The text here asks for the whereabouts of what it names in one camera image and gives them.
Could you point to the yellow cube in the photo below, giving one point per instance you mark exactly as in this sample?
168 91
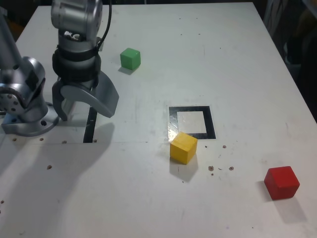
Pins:
183 148

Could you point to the black tape square outline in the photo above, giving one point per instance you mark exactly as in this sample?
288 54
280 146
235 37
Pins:
210 124

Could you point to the green cube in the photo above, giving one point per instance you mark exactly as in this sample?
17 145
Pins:
130 59

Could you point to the red cube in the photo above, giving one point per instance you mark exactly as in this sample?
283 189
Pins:
281 183

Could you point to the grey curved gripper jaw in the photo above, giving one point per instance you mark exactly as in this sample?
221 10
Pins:
99 101
56 101

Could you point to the black tape strip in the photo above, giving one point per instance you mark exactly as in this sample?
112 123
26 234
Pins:
89 131

